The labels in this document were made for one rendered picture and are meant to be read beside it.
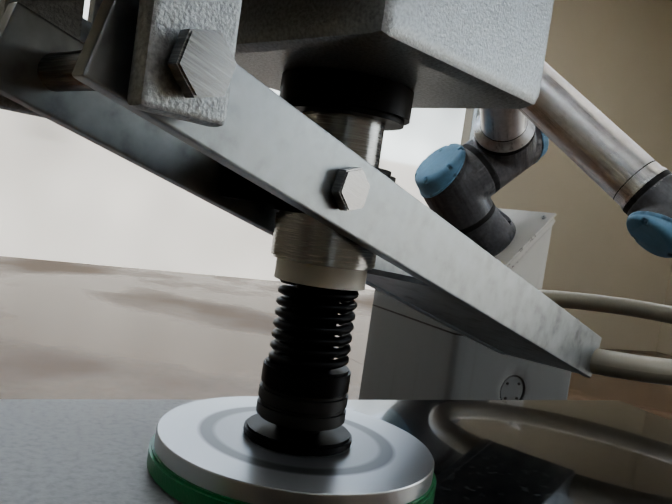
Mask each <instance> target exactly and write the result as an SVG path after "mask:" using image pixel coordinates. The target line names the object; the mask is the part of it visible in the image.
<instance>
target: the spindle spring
mask: <svg viewBox="0 0 672 504"><path fill-rule="evenodd" d="M279 280H280V279H279ZM280 281H281V282H282V283H286V284H290V285H280V286H279V287H278V292H279V293H281V294H283V295H281V296H279V297H277V299H276V302H277V303H278V304H279V305H281V306H279V307H277V308H276V309H275V314H276V315H278V316H279V317H277V318H275V319H274V320H273V324H274V325H275V327H277V328H275V329H273V330H272V332H271V333H272V336H273V337H274V338H276V339H273V340H271V342H270V346H271V348H272V349H273V350H271V351H270V352H269V353H268V355H269V359H271V360H272V361H274V362H276V363H278V364H281V365H285V366H289V367H294V368H301V369H311V370H331V369H337V368H341V367H343V366H345V365H347V364H348V363H349V357H348V356H347V354H348V353H349V352H350V351H351V347H350V345H349V343H350V342H351V341H352V335H351V334H350V332H351V331H352V330H353V329H354V326H353V323H352V322H351V321H353V320H355V316H356V314H355V313H354V312H353V310H355V309H356V307H357V303H356V301H355V300H354V299H356V298H358V296H359V292H358V291H349V290H341V292H326V291H314V290H306V289H299V288H296V285H297V284H296V283H292V282H287V281H283V280H280ZM294 297H295V298H302V299H309V300H319V301H340V303H342V304H329V303H315V302H306V301H299V300H294ZM293 309H299V310H306V311H315V312H331V313H336V312H338V314H340V315H323V314H311V313H303V312H296V311H292V310H293ZM291 320H293V321H299V322H306V323H315V324H339V325H341V326H333V327H327V326H311V325H303V324H296V323H291ZM289 331H291V332H297V333H303V334H312V335H337V336H339V337H330V338H323V337H308V336H300V335H294V334H290V333H289ZM288 343H291V344H296V345H303V346H312V347H333V349H309V348H300V347H295V346H290V345H288ZM336 347H339V348H336ZM286 354H289V355H294V356H301V357H310V358H332V359H331V360H306V359H299V358H293V357H288V356H286ZM334 358H338V359H334Z"/></svg>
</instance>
